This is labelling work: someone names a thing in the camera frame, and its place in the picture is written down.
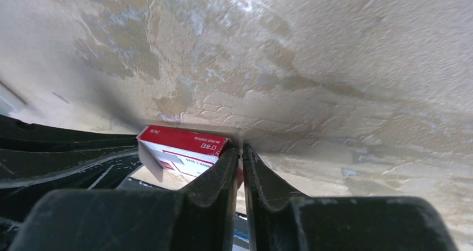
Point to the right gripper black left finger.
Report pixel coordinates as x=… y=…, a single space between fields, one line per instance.
x=199 y=216

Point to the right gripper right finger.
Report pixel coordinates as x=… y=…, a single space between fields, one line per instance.
x=281 y=217

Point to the red staple box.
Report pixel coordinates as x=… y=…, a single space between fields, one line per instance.
x=179 y=151

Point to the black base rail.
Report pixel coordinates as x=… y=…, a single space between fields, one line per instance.
x=36 y=159

